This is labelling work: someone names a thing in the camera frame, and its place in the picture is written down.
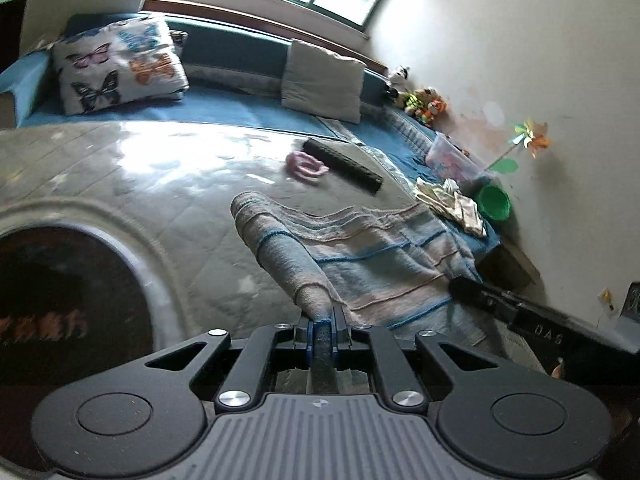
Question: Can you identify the blue sofa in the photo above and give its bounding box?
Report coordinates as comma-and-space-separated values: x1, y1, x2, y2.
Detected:
0, 10, 503, 261

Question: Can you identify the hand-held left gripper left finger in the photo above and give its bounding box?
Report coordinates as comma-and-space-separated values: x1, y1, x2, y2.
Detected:
145, 317, 316, 413

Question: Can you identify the black round table insert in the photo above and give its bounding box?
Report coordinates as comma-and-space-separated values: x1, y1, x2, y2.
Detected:
0, 225, 155, 386

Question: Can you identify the striped blue towel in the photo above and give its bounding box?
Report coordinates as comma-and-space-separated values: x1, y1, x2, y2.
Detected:
230, 191, 506, 396

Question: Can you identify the black remote control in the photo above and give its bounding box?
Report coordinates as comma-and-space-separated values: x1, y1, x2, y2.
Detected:
302, 137, 385, 196

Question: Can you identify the plain grey pillow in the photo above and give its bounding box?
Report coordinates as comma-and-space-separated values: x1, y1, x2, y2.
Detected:
280, 39, 367, 125

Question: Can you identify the colourful pinwheel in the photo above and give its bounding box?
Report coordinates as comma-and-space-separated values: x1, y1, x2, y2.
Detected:
482, 119, 553, 176

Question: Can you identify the green plastic basin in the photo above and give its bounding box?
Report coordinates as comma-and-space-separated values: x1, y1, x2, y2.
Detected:
475, 184, 512, 223

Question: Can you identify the white crumpled cloth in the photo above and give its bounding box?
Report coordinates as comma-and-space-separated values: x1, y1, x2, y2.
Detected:
414, 177, 488, 238

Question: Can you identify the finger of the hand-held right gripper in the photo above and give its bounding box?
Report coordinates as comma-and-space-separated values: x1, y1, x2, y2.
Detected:
447, 275, 522, 330

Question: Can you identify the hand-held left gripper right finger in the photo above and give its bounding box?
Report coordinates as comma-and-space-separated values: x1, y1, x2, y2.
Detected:
332, 306, 506, 413

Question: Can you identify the butterfly print pillow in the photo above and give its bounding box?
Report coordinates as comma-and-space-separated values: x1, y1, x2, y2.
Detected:
51, 14, 190, 116

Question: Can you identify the clear plastic storage box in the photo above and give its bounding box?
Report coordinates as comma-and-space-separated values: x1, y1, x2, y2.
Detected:
425, 132, 493, 196

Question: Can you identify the pink hair tie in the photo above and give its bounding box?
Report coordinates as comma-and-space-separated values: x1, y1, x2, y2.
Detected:
285, 150, 330, 181

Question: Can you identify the brown plush toy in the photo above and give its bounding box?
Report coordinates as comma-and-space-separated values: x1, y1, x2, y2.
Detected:
402, 87, 436, 117

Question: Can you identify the orange plush toy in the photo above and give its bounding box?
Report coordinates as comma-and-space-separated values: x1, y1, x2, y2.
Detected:
422, 99, 448, 128

